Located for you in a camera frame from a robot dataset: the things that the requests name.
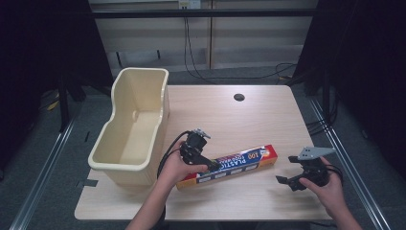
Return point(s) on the person's left hand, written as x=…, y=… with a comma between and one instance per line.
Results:
x=177, y=166

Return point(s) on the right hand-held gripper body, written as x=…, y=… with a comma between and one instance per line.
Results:
x=314, y=166

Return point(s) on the metal floor rail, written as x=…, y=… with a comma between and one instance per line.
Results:
x=41, y=175
x=348, y=166

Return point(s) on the long plastic wrap box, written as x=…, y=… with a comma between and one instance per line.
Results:
x=242, y=161

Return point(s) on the white wall power outlet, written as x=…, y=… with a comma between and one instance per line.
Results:
x=189, y=4

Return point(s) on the cream plastic bin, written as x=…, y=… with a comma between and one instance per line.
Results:
x=137, y=134

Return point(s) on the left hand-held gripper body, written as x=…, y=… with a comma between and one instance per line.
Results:
x=193, y=145

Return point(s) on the person's right hand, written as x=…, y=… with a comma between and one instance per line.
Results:
x=327, y=191

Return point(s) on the black metal stand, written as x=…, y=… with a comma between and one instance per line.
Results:
x=63, y=102

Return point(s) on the black tape piece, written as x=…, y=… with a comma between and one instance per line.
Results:
x=86, y=183

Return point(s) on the black horizontal frame bar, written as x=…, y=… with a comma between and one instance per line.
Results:
x=204, y=13

